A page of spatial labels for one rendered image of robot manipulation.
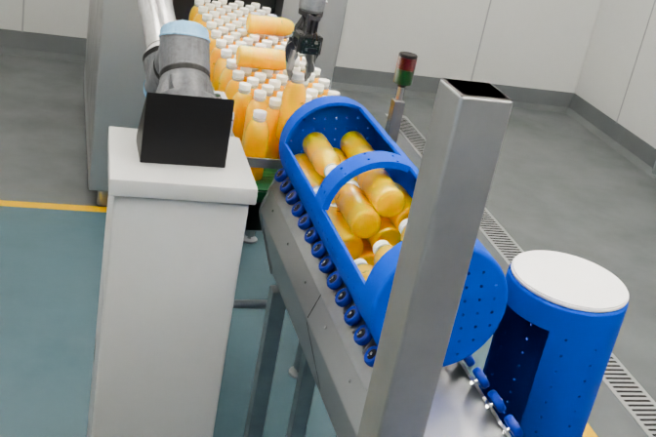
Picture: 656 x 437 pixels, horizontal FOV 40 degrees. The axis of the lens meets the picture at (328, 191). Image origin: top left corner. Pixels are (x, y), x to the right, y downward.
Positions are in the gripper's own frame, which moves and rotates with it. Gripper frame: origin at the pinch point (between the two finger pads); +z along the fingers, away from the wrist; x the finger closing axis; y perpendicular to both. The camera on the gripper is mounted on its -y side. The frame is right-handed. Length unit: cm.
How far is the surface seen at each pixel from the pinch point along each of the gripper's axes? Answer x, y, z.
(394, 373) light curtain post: -30, 171, -15
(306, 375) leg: 12, 27, 87
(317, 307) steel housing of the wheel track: -7, 77, 33
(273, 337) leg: -1, 27, 74
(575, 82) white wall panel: 346, -395, 93
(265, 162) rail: -8.2, 10.8, 24.1
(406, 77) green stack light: 41.0, -17.0, 1.7
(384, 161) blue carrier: 4, 71, -2
